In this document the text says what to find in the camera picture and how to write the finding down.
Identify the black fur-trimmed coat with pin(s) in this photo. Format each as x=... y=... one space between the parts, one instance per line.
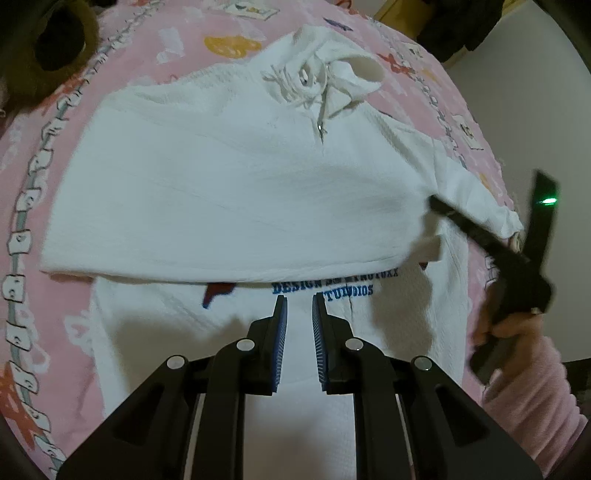
x=44 y=43

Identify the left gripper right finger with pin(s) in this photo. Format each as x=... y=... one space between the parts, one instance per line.
x=412 y=421

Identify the black hanging coat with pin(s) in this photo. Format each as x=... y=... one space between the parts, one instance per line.
x=445 y=27

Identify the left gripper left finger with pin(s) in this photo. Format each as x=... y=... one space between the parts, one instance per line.
x=187 y=419

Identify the white zip hoodie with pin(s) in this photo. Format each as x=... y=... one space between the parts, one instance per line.
x=193 y=205

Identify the person right hand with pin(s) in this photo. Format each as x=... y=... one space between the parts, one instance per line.
x=525 y=328

